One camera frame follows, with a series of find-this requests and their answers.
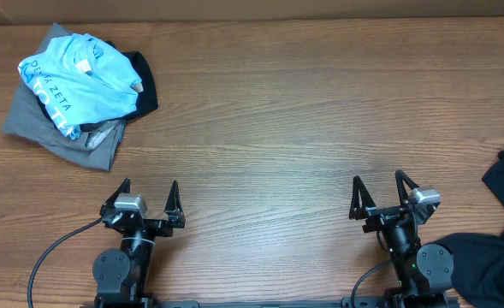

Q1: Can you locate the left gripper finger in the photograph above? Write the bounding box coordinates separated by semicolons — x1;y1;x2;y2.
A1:
164;181;184;220
104;178;131;208

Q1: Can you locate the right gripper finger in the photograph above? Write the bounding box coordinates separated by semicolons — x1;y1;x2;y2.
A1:
394;169;418;205
349;175;377;214

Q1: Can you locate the black t-shirt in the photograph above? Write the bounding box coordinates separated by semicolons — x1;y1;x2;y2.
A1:
436;150;504;308

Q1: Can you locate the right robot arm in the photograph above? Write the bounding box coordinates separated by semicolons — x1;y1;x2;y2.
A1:
349;169;459;308

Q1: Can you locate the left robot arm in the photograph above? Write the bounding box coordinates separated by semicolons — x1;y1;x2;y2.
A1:
92;178;186;307

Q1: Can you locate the grey folded t-shirt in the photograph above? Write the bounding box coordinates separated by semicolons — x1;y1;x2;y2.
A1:
2;24;125;170

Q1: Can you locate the light blue printed t-shirt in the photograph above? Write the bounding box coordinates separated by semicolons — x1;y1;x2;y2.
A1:
18;33;143;139

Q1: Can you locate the cardboard backdrop board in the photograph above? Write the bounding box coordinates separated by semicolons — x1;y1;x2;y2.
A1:
0;0;504;25

